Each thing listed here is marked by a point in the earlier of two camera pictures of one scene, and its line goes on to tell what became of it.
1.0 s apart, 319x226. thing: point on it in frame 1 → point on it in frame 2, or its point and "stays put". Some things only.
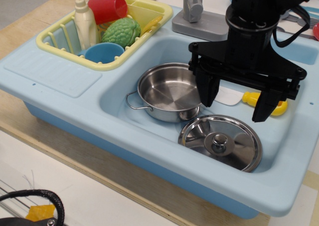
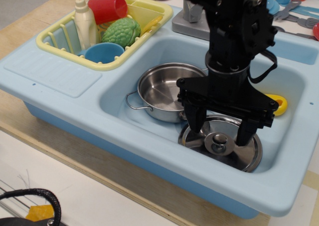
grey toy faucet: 192,21 stays put
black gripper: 248,55 → 230,92
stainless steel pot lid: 226,139 stays put
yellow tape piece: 37,212 stays put
